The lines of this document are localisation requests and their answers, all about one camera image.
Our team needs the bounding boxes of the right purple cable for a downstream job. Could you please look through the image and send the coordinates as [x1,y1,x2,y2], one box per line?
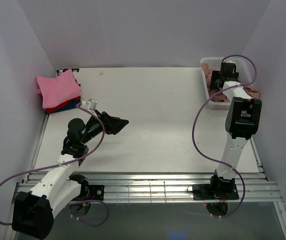
[182,54,258,219]

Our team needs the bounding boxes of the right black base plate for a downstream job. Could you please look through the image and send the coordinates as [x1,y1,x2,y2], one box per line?
[192,184,239,200]

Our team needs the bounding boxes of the folded pink t shirt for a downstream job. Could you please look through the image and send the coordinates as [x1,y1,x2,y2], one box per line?
[36,68,82,109]

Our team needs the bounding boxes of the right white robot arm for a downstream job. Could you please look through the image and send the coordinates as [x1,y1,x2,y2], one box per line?
[208,60,262,199]

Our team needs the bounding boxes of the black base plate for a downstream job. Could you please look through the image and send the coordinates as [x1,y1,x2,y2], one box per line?
[72,185,105,201]
[192,184,239,200]

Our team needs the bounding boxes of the dusty pink t shirt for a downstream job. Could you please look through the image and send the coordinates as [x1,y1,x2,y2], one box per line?
[201,63,260,103]

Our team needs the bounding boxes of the folded red t shirt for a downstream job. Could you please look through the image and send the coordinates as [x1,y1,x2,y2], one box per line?
[45,96,81,114]

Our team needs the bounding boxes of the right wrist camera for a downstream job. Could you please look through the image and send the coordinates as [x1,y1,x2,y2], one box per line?
[222,59,236,64]

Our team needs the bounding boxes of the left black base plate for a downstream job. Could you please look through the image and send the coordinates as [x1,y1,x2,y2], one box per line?
[72,185,105,201]

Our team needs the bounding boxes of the aluminium frame rail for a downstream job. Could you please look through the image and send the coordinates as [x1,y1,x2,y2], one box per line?
[83,172,283,204]

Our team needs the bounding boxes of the folded blue t shirt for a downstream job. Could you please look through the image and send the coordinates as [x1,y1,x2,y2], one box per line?
[43,83,82,114]

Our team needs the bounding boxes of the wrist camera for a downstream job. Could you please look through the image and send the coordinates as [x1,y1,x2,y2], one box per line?
[81,99,98,111]
[222,59,236,64]

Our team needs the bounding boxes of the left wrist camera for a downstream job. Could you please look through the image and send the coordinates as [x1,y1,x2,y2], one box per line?
[81,99,98,111]

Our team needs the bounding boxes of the white plastic basket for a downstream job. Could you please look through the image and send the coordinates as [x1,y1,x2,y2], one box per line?
[200,57,253,110]

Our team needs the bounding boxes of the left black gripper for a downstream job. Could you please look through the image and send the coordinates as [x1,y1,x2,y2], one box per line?
[81,109,129,144]

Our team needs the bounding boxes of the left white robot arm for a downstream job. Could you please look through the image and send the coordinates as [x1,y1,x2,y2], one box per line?
[11,110,129,240]

